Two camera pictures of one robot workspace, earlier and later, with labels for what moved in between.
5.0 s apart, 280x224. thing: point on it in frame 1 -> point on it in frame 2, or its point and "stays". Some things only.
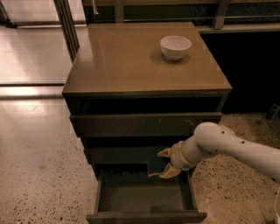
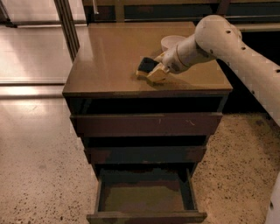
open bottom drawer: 127,194 stays
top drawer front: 149,124 stays
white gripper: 177,157 -> 170,61
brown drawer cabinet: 129,104 stays
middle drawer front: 126,155 stays
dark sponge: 157,165 -> 146,65
